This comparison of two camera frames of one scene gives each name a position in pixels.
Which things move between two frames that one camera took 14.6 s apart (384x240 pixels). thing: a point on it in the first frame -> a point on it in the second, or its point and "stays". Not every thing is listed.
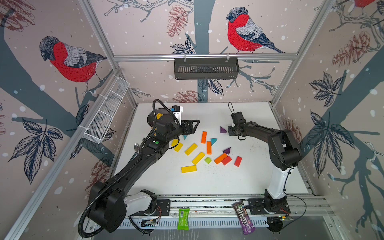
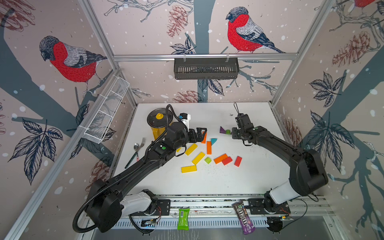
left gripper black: [190, 130] -> [195, 139]
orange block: [220, 158] stays
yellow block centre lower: [198, 158] stays
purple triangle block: [222, 130] stays
